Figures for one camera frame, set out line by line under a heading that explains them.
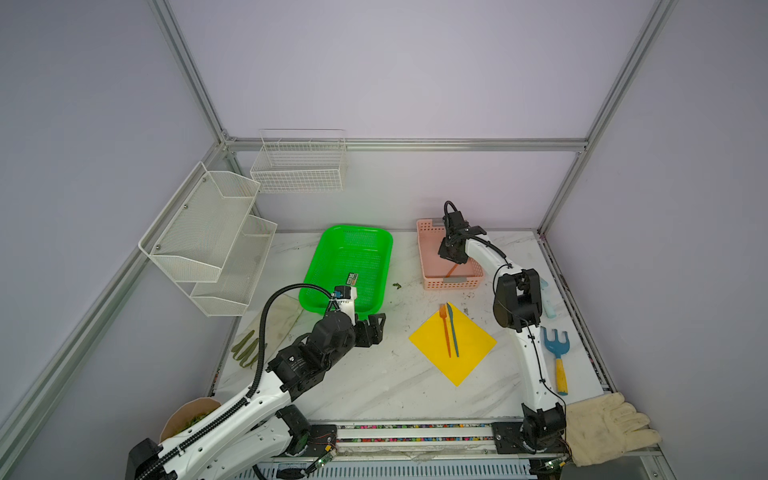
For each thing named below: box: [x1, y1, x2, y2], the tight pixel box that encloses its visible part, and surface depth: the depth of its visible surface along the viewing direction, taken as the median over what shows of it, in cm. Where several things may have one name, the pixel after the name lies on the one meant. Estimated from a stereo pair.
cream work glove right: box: [566, 392, 662, 467], surface depth 76 cm
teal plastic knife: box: [446, 302, 460, 358], surface depth 95 cm
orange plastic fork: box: [439, 303, 452, 358], surface depth 100 cm
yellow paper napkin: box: [408, 302, 498, 387], surface depth 92 cm
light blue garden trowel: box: [540, 277, 557, 319], surface depth 100 cm
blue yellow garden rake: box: [540, 326, 570, 396], surface depth 90 cm
